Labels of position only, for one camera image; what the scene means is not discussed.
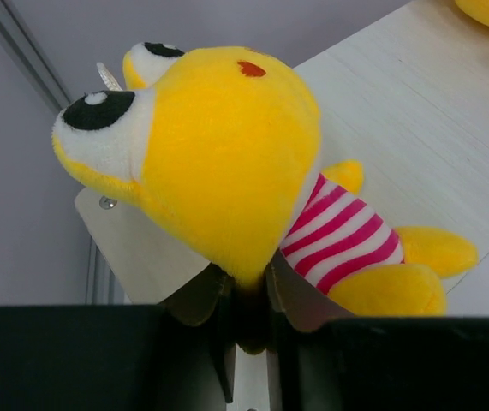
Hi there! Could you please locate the yellow frog plush front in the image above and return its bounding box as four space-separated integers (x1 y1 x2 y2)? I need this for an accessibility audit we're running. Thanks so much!
51 41 480 356

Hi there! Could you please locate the white two-tier shelf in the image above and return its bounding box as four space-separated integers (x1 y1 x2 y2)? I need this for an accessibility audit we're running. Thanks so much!
74 0 489 411

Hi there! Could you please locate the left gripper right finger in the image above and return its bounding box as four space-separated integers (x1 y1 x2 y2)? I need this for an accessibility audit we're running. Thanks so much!
265 253 489 410

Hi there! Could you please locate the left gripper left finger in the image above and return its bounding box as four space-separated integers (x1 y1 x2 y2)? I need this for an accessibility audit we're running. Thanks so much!
0 265 235 410

